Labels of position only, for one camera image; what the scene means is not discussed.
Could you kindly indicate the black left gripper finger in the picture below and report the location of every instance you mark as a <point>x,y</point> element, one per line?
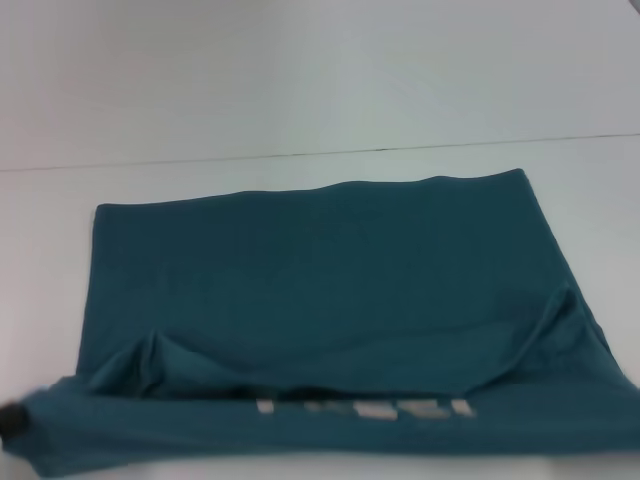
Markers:
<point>12,420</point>

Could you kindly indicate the teal blue t-shirt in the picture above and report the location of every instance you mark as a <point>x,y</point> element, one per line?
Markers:
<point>325,300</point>

